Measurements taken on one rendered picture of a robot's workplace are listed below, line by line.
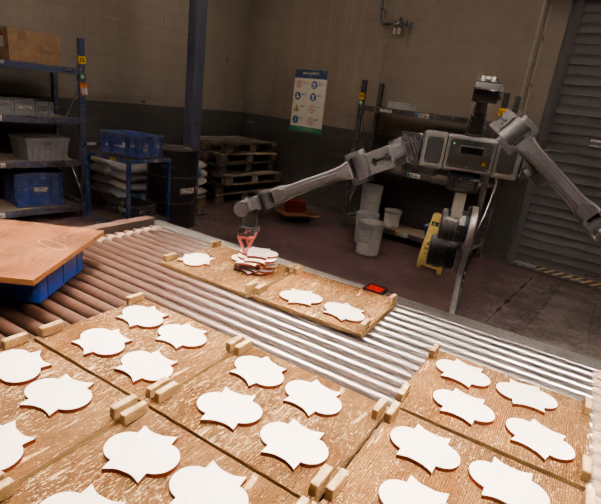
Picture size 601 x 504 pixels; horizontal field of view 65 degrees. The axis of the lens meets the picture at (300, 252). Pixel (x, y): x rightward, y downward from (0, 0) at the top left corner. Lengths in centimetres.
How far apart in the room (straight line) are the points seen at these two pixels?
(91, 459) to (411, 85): 612
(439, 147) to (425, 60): 453
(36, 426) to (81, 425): 8
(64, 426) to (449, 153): 170
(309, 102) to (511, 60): 285
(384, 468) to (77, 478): 55
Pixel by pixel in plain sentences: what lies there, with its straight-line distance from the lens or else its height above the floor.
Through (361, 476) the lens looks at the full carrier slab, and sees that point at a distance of 98.
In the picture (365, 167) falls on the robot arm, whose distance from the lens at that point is 162.
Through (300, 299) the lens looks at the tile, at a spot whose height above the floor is 95.
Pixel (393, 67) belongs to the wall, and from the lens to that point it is 679.
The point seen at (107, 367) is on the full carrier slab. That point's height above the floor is 94.
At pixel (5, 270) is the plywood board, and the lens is 154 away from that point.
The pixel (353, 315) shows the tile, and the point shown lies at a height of 95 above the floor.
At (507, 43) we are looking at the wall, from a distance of 631.
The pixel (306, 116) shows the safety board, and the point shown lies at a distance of 748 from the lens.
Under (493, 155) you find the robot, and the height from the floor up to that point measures 146.
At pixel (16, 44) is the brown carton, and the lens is 561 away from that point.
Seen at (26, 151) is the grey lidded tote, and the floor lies 73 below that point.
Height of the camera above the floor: 159
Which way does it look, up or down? 18 degrees down
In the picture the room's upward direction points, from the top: 7 degrees clockwise
